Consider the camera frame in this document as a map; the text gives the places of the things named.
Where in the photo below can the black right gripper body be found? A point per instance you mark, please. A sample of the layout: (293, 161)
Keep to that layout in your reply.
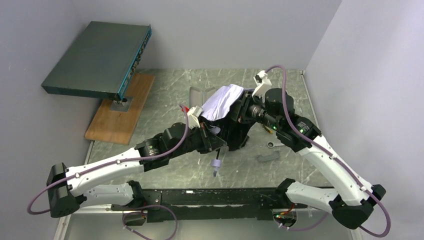
(236, 118)

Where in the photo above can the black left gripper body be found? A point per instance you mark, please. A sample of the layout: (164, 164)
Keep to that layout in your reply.
(209, 139)

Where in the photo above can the lilac umbrella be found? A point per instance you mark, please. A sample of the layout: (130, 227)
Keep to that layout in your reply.
(217, 111)

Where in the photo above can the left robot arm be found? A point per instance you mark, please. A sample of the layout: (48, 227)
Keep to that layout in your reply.
(72, 188)

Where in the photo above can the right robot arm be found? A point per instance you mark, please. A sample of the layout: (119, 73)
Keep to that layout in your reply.
(350, 200)

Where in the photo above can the silver ratchet wrench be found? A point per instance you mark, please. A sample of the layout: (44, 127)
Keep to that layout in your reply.
(274, 144)

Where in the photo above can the grey metal stand plate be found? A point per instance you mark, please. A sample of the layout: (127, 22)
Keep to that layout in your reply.
(122, 105)

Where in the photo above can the wooden board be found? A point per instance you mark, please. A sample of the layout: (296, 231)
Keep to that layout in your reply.
(115, 126)

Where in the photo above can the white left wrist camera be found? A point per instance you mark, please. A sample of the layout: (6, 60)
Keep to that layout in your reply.
(192, 117)

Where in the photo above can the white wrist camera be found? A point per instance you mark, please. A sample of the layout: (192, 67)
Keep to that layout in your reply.
(192, 117)
(263, 84)

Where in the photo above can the yellow handled pliers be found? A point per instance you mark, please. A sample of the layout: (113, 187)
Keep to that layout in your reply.
(268, 130)

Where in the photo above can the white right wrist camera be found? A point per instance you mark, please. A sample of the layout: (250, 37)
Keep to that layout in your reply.
(263, 84)

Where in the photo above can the grey plastic bracket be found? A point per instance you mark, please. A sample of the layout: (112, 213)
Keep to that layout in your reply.
(270, 157)

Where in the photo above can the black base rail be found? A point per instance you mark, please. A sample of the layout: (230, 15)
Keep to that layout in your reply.
(215, 203)

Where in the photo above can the dark network switch box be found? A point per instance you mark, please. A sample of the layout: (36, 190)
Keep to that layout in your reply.
(101, 61)

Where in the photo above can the aluminium frame rail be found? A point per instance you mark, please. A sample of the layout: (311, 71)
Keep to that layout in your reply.
(89, 223)

